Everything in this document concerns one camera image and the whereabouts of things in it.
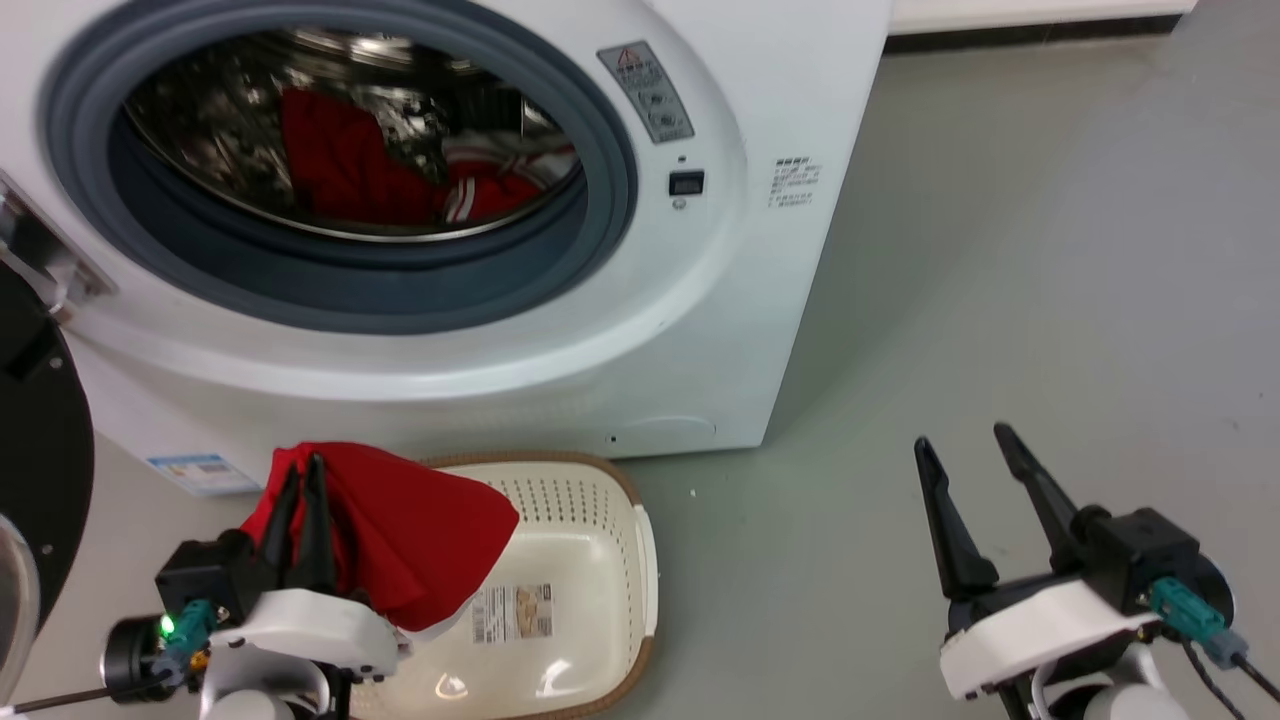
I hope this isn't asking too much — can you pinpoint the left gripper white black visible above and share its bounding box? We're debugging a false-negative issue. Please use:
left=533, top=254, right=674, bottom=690
left=102, top=453, right=411, bottom=704

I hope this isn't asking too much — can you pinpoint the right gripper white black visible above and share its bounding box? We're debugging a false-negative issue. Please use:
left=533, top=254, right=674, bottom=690
left=915, top=423, right=1236, bottom=701

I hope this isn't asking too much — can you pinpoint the plain red garment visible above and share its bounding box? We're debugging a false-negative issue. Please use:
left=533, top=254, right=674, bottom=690
left=240, top=441, right=521, bottom=641

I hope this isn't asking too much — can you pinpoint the barcode sticker on basket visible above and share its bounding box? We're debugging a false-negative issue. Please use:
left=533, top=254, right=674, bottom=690
left=471, top=583, right=554, bottom=644

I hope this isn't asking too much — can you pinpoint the cream laundry basket brown rim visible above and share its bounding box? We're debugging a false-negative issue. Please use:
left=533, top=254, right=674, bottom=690
left=345, top=451, right=661, bottom=720

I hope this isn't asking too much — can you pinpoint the white front-load washing machine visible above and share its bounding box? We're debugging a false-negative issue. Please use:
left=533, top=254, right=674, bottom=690
left=0, top=0, right=894, bottom=498

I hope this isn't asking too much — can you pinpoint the blue white energy label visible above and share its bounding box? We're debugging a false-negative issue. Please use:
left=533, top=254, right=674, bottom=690
left=146, top=453, right=263, bottom=498

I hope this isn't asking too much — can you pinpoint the grey rubber door gasket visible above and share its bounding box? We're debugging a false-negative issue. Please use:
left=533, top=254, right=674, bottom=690
left=38, top=0, right=639, bottom=336

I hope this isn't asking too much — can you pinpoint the black round washer door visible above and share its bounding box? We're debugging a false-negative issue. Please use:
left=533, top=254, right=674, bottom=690
left=0, top=262, right=96, bottom=701

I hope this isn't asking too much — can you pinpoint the red garment with white stripes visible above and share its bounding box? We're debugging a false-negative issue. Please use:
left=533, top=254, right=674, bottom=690
left=278, top=88, right=579, bottom=229

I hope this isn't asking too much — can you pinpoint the metal door hinge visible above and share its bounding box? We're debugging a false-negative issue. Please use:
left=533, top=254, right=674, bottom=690
left=0, top=175, right=118, bottom=323

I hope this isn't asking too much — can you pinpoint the small text label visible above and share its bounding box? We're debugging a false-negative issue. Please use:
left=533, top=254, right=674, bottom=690
left=768, top=156, right=823, bottom=209

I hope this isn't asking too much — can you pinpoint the steel washer drum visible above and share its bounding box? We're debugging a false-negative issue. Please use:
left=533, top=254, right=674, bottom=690
left=122, top=25, right=586, bottom=243

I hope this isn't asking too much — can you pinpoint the black baseboard strip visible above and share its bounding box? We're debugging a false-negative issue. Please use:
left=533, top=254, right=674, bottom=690
left=885, top=12, right=1181, bottom=53

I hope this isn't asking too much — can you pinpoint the grey warning sticker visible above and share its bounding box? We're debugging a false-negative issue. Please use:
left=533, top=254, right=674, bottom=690
left=597, top=41, right=696, bottom=145

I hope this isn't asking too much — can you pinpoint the left gripper cable teal plug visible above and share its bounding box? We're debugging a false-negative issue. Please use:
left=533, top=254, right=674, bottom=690
left=0, top=600, right=216, bottom=713

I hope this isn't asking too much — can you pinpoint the gripper cable teal plug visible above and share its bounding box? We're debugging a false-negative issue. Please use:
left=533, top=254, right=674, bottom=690
left=1150, top=578, right=1280, bottom=701
left=0, top=600, right=216, bottom=713

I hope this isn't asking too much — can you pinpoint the right gripper cable teal plug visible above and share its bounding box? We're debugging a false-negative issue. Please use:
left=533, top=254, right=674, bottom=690
left=1150, top=578, right=1280, bottom=701

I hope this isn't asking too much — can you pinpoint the braided black cable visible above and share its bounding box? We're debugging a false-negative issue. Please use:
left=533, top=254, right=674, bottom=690
left=1180, top=640, right=1246, bottom=720

